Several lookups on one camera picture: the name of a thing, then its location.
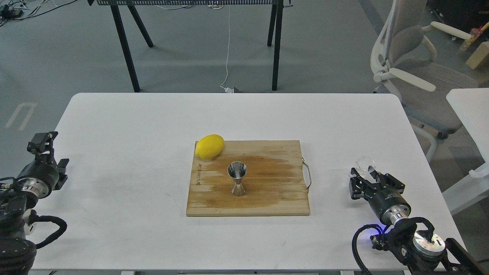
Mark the small clear glass beaker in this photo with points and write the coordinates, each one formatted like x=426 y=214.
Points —
x=365 y=165

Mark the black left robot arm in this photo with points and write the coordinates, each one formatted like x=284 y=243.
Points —
x=19 y=196

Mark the white side table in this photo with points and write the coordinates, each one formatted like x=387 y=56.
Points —
x=471 y=107

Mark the white grey office chair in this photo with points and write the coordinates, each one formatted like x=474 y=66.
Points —
x=403 y=64

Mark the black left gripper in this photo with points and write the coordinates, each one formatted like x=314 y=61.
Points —
x=40 y=178

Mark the cardboard box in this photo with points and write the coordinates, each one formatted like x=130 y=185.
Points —
x=480 y=57

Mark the yellow lemon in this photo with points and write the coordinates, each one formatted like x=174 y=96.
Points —
x=209 y=146

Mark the black trestle table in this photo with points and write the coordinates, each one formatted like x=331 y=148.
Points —
x=189 y=40

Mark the wooden cutting board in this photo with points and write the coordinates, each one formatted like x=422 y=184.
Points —
x=274 y=182

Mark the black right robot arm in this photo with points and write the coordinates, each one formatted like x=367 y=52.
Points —
x=411 y=240

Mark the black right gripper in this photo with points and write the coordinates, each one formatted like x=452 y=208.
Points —
x=387 y=202

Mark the steel double jigger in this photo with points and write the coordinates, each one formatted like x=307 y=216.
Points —
x=237 y=171

